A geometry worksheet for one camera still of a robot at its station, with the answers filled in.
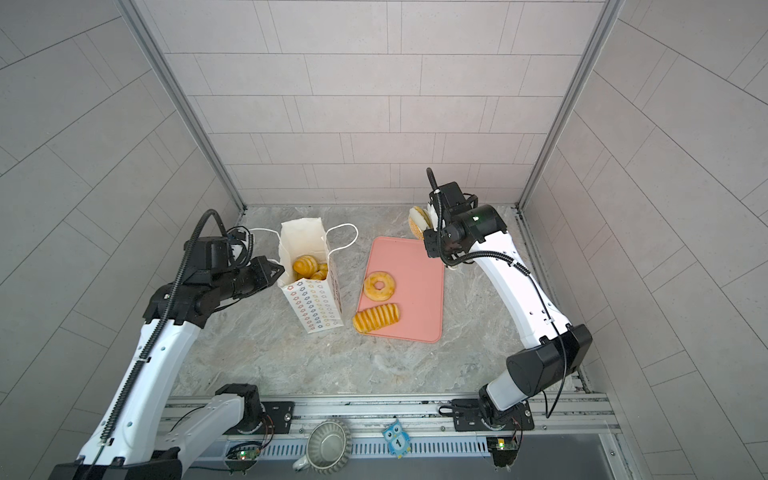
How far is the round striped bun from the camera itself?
84cm

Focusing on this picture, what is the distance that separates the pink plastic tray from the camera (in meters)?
0.86

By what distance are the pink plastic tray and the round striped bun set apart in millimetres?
177
